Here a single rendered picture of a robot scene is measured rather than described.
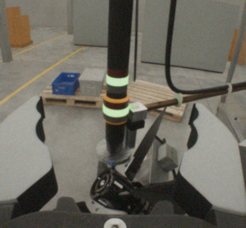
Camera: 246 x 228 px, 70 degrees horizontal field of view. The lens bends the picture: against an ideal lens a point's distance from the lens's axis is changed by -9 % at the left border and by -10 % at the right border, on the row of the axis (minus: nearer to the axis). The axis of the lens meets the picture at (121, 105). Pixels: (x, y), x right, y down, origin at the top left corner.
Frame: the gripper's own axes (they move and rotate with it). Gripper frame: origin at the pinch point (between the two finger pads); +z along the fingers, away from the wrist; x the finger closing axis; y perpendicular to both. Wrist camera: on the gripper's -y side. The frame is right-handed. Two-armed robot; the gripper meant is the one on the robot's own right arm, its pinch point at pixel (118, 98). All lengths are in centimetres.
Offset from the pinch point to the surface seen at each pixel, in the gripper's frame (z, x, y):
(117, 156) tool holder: 14.5, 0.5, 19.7
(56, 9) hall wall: 1320, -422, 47
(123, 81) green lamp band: 15.3, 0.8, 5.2
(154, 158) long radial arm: 48, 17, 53
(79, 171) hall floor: 135, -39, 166
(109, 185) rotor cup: 23.2, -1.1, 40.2
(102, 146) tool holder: 17.1, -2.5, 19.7
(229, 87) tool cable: 28.7, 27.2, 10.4
